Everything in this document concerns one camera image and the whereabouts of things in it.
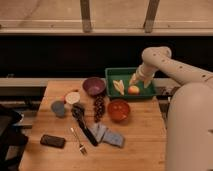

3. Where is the black handled kitchen tool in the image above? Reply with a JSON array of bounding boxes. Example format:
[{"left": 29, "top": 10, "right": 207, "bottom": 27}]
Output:
[{"left": 71, "top": 103, "right": 98, "bottom": 146}]

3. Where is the blue grey plastic cup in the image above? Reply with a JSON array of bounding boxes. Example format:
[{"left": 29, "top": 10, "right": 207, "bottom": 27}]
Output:
[{"left": 51, "top": 101, "right": 65, "bottom": 117}]

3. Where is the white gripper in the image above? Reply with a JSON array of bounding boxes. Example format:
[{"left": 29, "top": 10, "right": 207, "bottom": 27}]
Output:
[{"left": 129, "top": 63, "right": 156, "bottom": 88}]

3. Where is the white round lid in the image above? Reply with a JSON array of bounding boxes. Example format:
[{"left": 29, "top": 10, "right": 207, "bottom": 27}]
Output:
[{"left": 65, "top": 92, "right": 80, "bottom": 104}]

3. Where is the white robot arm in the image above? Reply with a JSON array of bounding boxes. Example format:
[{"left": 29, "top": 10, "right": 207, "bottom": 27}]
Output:
[{"left": 129, "top": 46, "right": 213, "bottom": 171}]

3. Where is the blue grey folded cloth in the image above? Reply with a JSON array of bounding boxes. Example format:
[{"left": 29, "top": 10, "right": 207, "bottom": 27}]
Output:
[{"left": 90, "top": 122, "right": 125, "bottom": 148}]

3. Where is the red yellow apple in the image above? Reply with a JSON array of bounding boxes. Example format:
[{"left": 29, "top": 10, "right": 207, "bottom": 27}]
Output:
[{"left": 128, "top": 86, "right": 140, "bottom": 95}]

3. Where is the black chair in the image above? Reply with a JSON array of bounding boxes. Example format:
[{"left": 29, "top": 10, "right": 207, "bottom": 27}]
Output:
[{"left": 0, "top": 104, "right": 28, "bottom": 171}]

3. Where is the bunch of dark grapes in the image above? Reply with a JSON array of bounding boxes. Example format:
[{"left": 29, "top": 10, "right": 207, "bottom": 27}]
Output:
[{"left": 93, "top": 96, "right": 105, "bottom": 122}]

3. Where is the metal fork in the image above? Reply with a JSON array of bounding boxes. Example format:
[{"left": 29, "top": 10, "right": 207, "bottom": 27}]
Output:
[{"left": 70, "top": 127, "right": 87, "bottom": 155}]

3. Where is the orange red bowl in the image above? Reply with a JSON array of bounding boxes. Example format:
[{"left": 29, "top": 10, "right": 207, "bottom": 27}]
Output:
[{"left": 107, "top": 99, "right": 130, "bottom": 122}]

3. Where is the black phone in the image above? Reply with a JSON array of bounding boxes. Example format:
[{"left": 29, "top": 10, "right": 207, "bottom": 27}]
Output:
[{"left": 40, "top": 135, "right": 66, "bottom": 148}]

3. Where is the yellow banana peel toy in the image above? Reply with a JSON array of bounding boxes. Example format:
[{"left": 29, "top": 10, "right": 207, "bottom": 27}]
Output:
[{"left": 113, "top": 80, "right": 124, "bottom": 95}]

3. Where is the purple bowl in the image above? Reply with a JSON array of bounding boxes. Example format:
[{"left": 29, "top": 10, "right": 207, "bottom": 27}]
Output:
[{"left": 82, "top": 77, "right": 106, "bottom": 96}]

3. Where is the green plastic tray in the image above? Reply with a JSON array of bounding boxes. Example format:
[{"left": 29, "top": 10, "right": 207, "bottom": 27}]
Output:
[{"left": 105, "top": 67, "right": 157, "bottom": 99}]

